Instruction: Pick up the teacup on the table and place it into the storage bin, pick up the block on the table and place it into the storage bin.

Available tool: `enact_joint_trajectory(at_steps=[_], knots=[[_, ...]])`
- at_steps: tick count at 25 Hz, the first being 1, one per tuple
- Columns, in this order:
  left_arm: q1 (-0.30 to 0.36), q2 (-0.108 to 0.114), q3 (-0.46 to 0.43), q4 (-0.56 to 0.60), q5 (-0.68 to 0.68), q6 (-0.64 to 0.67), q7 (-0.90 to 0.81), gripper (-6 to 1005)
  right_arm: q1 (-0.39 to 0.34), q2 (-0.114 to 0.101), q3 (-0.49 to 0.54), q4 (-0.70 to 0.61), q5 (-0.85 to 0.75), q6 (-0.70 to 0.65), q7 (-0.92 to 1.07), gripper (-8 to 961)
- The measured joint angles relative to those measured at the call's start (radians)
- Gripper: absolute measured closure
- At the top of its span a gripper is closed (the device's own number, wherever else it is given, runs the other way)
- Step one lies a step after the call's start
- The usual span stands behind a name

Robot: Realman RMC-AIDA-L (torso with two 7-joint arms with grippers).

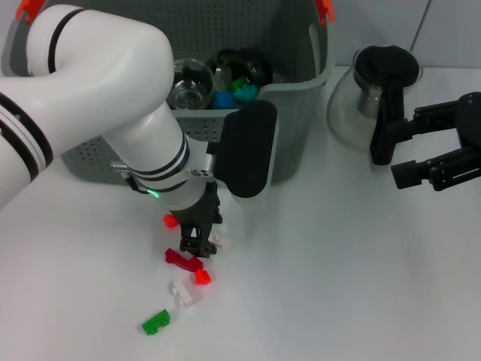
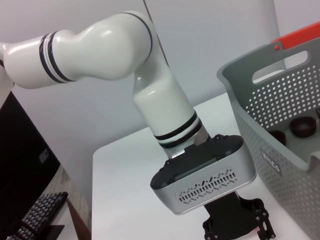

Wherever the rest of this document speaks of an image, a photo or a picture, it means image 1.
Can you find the green two-stud brick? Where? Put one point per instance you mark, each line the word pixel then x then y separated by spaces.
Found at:
pixel 156 322

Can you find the grey perforated storage bin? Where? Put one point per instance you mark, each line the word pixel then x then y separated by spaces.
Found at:
pixel 293 131

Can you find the dark red curved block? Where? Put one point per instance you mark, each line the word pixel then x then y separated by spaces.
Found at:
pixel 184 261

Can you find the white two-stud plate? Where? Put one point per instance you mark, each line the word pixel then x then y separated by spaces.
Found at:
pixel 219 240

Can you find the left wrist camera housing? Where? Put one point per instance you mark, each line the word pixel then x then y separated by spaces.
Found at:
pixel 248 150

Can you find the blue square plate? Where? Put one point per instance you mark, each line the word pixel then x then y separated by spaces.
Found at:
pixel 224 99

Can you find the teal square plate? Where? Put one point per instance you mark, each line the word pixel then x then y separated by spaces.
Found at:
pixel 246 93

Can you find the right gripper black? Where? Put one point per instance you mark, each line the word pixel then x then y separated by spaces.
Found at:
pixel 469 116

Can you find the white two-stud brick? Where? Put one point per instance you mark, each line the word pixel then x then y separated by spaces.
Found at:
pixel 182 293

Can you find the glass teacup with black sleeve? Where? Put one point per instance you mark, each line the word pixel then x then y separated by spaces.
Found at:
pixel 191 86
pixel 259 64

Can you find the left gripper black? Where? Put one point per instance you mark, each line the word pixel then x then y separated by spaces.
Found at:
pixel 195 214

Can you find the small red slope block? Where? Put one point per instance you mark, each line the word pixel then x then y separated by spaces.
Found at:
pixel 169 221
pixel 203 277

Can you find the green slope block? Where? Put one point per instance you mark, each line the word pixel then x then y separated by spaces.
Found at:
pixel 238 82

